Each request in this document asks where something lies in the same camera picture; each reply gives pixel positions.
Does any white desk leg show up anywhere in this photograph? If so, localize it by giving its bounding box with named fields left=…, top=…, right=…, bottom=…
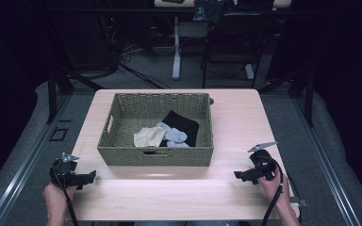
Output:
left=172, top=15, right=184, bottom=81

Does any person's right hand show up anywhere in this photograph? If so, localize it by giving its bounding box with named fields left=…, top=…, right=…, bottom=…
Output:
left=258, top=167, right=292, bottom=205

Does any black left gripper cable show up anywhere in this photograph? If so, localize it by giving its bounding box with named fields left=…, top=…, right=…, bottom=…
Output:
left=52, top=167, right=80, bottom=226

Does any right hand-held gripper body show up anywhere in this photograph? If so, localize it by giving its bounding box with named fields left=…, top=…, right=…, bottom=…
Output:
left=246, top=141, right=279, bottom=186

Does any green woven basket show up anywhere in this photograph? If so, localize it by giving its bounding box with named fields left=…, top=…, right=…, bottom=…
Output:
left=96, top=92, right=215, bottom=168

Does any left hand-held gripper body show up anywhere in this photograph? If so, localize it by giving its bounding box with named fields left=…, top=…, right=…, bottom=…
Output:
left=49, top=152, right=89, bottom=190

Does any dark bag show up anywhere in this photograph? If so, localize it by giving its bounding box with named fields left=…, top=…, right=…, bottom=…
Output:
left=191, top=0, right=226, bottom=24

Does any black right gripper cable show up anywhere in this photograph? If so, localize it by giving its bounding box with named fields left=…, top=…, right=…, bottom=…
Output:
left=257, top=155, right=286, bottom=226

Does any light blue sock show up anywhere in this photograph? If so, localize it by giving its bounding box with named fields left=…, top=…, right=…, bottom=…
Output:
left=155, top=121, right=191, bottom=149

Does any person's left hand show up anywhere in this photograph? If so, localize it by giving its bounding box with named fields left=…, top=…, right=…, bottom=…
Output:
left=42, top=182, right=78, bottom=218

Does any black chair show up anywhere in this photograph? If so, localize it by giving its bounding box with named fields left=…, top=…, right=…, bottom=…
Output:
left=200, top=11, right=275, bottom=89

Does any metal floor rail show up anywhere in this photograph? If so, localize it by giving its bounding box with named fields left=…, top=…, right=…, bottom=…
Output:
left=0, top=93, right=74, bottom=226
left=290, top=95, right=362, bottom=226

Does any cream sock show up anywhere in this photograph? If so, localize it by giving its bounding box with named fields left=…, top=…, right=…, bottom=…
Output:
left=133, top=126, right=167, bottom=149

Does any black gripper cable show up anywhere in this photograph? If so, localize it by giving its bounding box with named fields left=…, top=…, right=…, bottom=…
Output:
left=52, top=167, right=80, bottom=226
left=257, top=155, right=286, bottom=226

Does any black metal stand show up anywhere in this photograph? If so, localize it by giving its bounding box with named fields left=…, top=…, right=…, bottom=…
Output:
left=257, top=60, right=316, bottom=128
left=45, top=64, right=105, bottom=125

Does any black cloth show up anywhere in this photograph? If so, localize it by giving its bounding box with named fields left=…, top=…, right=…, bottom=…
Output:
left=159, top=109, right=201, bottom=148

